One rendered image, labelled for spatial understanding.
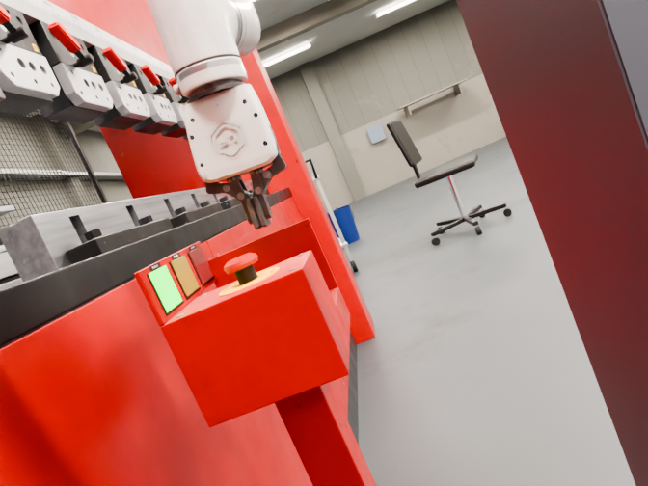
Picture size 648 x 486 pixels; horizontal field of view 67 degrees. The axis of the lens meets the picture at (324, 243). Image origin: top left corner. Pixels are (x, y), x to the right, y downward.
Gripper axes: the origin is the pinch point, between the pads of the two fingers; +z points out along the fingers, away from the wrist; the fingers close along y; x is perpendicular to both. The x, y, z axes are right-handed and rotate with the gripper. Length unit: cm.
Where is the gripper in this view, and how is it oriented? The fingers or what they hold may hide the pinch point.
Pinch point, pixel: (257, 211)
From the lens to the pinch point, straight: 63.1
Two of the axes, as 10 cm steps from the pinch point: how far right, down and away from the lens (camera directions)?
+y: 9.5, -3.0, -1.0
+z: 3.1, 9.4, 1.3
